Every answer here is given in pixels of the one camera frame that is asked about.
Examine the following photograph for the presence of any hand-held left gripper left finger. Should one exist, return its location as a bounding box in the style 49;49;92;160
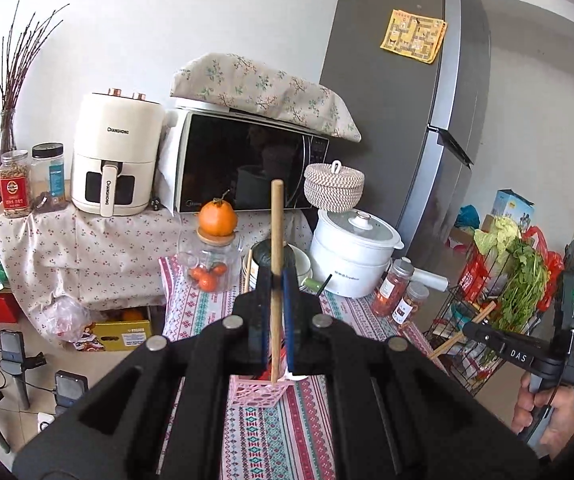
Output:
12;264;275;480

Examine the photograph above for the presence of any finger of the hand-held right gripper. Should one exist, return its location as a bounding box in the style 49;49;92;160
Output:
462;321;568;376

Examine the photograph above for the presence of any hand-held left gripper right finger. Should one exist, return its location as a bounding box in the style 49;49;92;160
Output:
282;264;542;480

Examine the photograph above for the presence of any pink plastic utensil holder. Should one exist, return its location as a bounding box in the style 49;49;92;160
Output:
227;372;300;406

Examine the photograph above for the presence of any red plastic bag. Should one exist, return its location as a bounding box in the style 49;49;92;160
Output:
522;225;565;311

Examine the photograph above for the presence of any white casserole dish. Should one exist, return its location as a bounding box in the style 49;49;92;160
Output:
243;242;320;293

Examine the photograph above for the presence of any green kabocha squash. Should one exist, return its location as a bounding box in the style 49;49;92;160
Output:
251;241;297;281

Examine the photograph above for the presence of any bunch of leafy greens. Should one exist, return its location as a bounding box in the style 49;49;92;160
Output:
487;237;552;336

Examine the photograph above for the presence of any glass jar with wooden lid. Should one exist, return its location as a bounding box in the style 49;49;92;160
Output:
177;227;244;295

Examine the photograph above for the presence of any white electric cooking pot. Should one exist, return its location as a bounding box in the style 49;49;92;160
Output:
309;208;404;298

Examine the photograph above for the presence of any red snack packet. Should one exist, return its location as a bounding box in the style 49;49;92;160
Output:
457;250;490;303

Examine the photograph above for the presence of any jar of red dried fruit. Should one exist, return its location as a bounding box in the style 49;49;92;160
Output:
372;257;415;317

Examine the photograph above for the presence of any large orange tangerine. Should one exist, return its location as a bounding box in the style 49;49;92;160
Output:
197;191;239;237

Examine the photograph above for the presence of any napa cabbage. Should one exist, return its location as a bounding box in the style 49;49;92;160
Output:
473;215;522;253

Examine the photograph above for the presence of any jar of dried fruit slices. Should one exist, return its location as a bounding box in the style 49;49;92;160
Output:
392;281;430;326

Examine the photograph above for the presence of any blue cardboard box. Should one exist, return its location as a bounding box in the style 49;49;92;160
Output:
492;189;535;233

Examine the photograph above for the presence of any striped patterned tablecloth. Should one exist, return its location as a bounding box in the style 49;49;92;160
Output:
158;255;450;480

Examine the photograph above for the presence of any woven basket with lid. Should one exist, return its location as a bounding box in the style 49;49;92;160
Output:
303;160;366;213

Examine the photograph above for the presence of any blue plastic bag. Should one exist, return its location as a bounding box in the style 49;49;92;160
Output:
454;205;480;231

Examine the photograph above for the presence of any yellow cardboard box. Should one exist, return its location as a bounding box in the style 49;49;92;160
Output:
74;307;153;352

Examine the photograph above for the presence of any black microwave oven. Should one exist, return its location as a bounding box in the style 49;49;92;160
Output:
158;105;330;214

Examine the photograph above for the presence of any small-flower print tablecloth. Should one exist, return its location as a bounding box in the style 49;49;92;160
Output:
0;200;313;311

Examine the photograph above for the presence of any clear plastic bag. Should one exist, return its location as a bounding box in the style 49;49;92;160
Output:
37;295;93;346

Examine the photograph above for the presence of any cream air fryer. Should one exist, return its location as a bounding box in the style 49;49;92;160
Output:
70;88;165;217

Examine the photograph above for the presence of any floral microwave cover cloth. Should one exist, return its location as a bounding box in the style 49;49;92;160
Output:
170;52;363;143

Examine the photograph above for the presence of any grey refrigerator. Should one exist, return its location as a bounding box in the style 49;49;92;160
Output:
319;0;495;261

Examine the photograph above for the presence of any blue label clear jar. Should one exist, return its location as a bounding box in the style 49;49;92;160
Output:
31;142;65;211

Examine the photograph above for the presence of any red label jar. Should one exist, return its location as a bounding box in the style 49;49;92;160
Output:
0;150;33;218

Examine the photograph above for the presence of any yellow paper note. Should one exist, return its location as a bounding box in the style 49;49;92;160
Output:
379;8;448;64

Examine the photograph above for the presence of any glass vase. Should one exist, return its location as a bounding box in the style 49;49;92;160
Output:
0;109;18;161

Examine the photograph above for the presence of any bundle of dry twigs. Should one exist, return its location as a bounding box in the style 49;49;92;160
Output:
0;0;70;111

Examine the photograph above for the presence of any black wire rack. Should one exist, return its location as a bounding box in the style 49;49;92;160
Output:
424;240;568;396

